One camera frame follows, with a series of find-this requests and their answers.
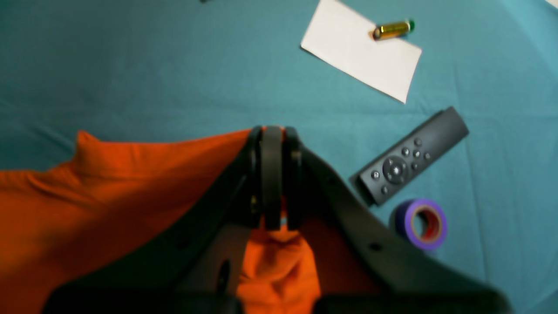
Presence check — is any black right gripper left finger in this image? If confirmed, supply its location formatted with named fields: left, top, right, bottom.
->
left=44, top=126, right=283, bottom=314

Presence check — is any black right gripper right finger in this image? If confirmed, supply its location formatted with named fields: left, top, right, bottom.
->
left=283, top=127, right=510, bottom=314

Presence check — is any orange t-shirt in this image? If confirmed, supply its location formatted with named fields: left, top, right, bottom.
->
left=1, top=130, right=322, bottom=314

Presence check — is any purple tape roll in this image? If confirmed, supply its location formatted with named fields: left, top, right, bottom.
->
left=391, top=198, right=448, bottom=252

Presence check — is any grey remote control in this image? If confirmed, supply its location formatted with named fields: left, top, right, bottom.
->
left=351, top=106, right=469, bottom=207

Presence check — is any blue table cloth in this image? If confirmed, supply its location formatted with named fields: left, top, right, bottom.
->
left=0, top=0, right=558, bottom=314

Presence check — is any white paper card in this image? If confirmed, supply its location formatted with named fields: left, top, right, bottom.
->
left=301, top=0, right=422, bottom=103

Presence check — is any gold battery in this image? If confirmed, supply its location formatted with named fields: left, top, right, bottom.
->
left=369, top=20, right=416, bottom=41

